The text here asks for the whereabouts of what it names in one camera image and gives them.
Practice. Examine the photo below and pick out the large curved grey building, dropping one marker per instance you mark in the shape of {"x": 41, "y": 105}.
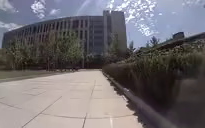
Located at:
{"x": 90, "y": 30}

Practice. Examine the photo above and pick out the row of trees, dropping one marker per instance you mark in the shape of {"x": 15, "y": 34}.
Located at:
{"x": 66, "y": 50}

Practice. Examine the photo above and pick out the pale concrete slab pavement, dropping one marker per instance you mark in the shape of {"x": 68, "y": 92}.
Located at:
{"x": 73, "y": 96}

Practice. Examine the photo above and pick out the grey concrete kerb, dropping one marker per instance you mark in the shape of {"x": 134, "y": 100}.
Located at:
{"x": 136, "y": 101}

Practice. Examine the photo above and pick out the green planted hedge bed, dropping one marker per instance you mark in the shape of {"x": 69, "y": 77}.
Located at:
{"x": 156, "y": 73}

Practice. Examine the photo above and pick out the low dark building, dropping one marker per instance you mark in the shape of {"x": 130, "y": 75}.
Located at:
{"x": 178, "y": 35}

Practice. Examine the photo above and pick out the grass lawn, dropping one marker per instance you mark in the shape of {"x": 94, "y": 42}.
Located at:
{"x": 16, "y": 74}

